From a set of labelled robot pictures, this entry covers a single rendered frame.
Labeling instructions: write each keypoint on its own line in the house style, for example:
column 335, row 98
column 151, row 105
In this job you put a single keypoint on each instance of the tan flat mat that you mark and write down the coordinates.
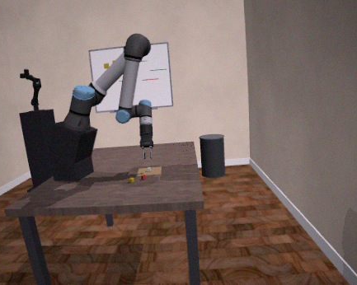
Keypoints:
column 154, row 171

